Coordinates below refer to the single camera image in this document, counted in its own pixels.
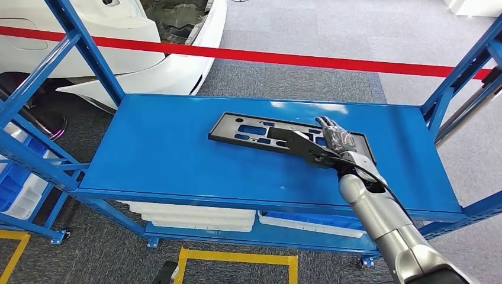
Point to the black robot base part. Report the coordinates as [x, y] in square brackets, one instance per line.
[164, 274]

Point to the black plastic plate frame part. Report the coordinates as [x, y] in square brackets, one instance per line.
[221, 131]

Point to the blue metal shelf rack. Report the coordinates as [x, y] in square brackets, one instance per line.
[176, 156]

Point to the small blue metal rack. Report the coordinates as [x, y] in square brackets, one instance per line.
[57, 236]

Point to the yellow floor tape square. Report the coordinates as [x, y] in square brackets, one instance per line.
[15, 234]
[235, 256]

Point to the white car body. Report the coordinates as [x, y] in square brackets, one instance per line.
[117, 39]

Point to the white stacked plastic bin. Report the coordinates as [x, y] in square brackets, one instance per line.
[188, 208]
[196, 218]
[204, 227]

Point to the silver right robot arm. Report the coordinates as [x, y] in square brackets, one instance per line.
[372, 204]

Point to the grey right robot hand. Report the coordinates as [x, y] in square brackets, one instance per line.
[337, 137]

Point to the red barrier belt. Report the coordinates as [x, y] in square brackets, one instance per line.
[274, 58]

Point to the chrome stanchion post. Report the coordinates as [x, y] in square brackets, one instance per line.
[55, 127]

